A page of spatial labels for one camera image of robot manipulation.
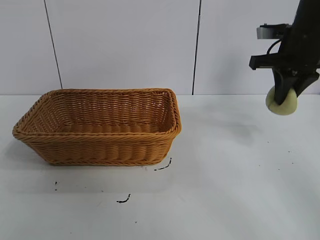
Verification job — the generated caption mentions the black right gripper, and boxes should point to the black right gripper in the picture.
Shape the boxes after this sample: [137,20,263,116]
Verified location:
[248,0,320,106]

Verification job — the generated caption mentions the pale yellow egg yolk pastry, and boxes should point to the pale yellow egg yolk pastry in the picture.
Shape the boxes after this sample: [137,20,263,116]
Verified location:
[265,87,299,117]

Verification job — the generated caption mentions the brown woven wicker basket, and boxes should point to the brown woven wicker basket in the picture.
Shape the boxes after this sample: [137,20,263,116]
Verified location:
[12,87,183,167]

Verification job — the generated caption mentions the black camera cable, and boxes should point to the black camera cable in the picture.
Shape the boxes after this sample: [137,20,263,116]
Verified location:
[266,39,284,55]

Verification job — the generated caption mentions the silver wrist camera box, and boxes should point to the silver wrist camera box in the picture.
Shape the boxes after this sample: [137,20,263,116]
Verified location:
[255,23,293,40]

